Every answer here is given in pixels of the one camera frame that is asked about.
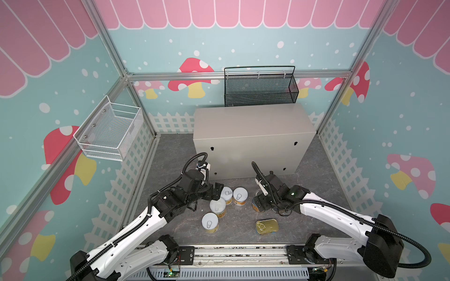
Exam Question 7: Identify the yellow can white lid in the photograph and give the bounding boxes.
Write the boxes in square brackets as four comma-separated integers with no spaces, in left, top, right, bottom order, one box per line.
[233,187,248,206]
[210,198,227,218]
[202,213,219,233]
[220,186,233,205]

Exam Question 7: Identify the dark navy label can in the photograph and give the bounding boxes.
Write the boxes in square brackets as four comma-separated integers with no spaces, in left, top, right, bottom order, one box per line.
[252,197,265,213]

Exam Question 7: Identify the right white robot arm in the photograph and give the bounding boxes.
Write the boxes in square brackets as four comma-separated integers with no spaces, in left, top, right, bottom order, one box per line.
[251,162,432,278]

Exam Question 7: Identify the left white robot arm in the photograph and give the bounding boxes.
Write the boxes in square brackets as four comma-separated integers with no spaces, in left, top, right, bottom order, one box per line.
[68,152,224,281]

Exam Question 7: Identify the gold rectangular sardine tin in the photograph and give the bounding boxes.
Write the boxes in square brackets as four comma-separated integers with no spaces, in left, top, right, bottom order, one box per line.
[255,218,280,235]

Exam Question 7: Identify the yellow can white lid front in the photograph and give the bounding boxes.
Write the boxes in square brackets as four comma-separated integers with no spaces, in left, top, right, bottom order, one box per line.
[202,213,219,233]

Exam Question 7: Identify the grey metal cabinet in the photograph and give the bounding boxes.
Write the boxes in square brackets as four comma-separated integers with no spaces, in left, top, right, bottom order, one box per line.
[193,104,316,180]

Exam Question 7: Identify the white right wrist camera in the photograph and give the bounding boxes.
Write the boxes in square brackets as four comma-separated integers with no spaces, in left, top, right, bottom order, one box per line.
[255,178,268,196]

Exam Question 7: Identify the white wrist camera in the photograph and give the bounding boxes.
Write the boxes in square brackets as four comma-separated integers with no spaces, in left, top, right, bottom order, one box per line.
[255,178,268,196]
[196,160,210,172]

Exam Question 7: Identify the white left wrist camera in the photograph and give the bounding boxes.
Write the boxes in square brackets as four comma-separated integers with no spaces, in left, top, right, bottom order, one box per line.
[196,160,210,172]

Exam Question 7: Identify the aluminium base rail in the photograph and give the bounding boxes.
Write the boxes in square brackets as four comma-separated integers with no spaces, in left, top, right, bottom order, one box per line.
[140,243,366,281]

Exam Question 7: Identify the black mesh wire basket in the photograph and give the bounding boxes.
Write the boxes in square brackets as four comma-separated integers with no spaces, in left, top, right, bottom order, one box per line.
[223,66,300,107]

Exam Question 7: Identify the white mesh wire basket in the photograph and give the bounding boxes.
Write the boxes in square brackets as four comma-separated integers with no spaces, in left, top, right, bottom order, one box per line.
[73,96,144,162]

